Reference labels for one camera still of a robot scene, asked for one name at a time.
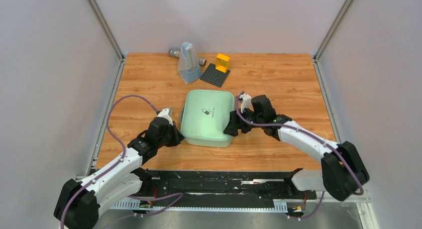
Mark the dark grey brick baseplate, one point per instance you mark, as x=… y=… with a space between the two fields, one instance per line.
x=213 y=76

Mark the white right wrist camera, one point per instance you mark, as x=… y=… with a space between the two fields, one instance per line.
x=245 y=100

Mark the yellow toy window brick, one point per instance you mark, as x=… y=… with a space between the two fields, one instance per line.
x=222 y=62

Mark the mint green medicine kit case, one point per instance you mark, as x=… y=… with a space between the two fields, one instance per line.
x=205 y=116

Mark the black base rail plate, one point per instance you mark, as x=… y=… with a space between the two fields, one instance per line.
x=224 y=189

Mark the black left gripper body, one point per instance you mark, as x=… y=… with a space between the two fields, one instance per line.
x=165 y=140

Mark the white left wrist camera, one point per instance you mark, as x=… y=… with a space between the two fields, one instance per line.
x=166 y=114

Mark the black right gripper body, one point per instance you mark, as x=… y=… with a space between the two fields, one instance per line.
x=258 y=119

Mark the glitter silver microphone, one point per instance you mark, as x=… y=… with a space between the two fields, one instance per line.
x=173 y=52

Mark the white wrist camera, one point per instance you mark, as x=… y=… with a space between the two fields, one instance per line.
x=245 y=100
x=166 y=114

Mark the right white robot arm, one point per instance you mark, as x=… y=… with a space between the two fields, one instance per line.
x=342 y=172

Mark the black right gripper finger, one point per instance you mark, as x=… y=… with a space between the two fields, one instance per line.
x=235 y=124
x=246 y=124

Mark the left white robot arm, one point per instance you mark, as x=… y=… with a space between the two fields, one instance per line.
x=81 y=203

